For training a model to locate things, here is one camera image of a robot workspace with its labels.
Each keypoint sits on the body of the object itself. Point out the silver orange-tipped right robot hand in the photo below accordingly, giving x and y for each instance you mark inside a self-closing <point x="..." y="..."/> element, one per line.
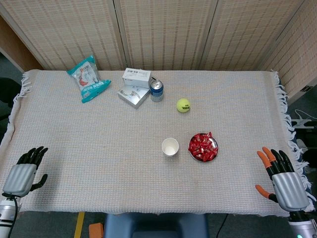
<point x="289" y="191"/>

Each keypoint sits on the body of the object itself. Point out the brown wooden panel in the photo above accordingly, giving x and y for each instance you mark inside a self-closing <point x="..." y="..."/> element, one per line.
<point x="12" y="44"/>

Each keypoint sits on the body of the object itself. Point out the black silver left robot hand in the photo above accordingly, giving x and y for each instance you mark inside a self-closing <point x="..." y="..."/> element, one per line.
<point x="19" y="179"/>

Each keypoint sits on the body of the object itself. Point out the woven bamboo screen panel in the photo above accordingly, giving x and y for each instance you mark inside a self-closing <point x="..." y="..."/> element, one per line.
<point x="168" y="32"/>
<point x="62" y="32"/>
<point x="247" y="32"/>
<point x="299" y="49"/>

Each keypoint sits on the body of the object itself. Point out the bowl of red candies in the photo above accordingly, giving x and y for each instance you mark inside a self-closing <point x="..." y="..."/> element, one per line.
<point x="213" y="143"/>

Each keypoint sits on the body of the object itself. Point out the yellow tennis ball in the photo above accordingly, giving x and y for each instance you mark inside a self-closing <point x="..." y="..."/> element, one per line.
<point x="183" y="105"/>

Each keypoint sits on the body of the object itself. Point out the orange block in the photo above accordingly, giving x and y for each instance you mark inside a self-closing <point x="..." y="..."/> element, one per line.
<point x="96" y="230"/>

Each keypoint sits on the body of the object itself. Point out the grey flat box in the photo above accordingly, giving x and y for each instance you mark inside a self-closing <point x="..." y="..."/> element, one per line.
<point x="132" y="96"/>

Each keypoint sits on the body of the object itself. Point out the blue drink can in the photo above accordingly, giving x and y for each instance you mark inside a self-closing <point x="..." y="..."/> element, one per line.
<point x="156" y="93"/>

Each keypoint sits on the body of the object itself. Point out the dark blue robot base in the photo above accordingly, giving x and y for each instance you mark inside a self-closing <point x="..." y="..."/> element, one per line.
<point x="153" y="223"/>

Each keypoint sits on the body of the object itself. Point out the beige woven fringed tablecloth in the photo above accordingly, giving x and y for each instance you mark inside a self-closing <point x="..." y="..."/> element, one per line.
<point x="99" y="148"/>

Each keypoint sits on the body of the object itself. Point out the white cardboard box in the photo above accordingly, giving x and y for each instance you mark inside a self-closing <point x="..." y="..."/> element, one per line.
<point x="136" y="75"/>

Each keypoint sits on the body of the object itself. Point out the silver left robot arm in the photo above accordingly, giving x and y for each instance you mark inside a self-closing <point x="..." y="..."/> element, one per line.
<point x="6" y="210"/>

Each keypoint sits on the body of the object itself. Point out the black power strip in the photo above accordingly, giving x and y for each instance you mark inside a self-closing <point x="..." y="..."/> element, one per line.
<point x="307" y="88"/>

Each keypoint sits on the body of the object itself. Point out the white paper cup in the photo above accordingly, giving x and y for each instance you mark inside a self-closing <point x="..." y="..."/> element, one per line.
<point x="170" y="147"/>

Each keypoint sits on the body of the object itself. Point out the teal snack bag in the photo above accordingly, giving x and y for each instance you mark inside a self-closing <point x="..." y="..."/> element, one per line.
<point x="88" y="79"/>

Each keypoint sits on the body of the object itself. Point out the white metal bracket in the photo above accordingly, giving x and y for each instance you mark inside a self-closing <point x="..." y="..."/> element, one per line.
<point x="301" y="123"/>

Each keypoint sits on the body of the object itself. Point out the yellow floor tape strip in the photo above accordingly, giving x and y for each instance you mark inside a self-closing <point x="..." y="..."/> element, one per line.
<point x="79" y="225"/>

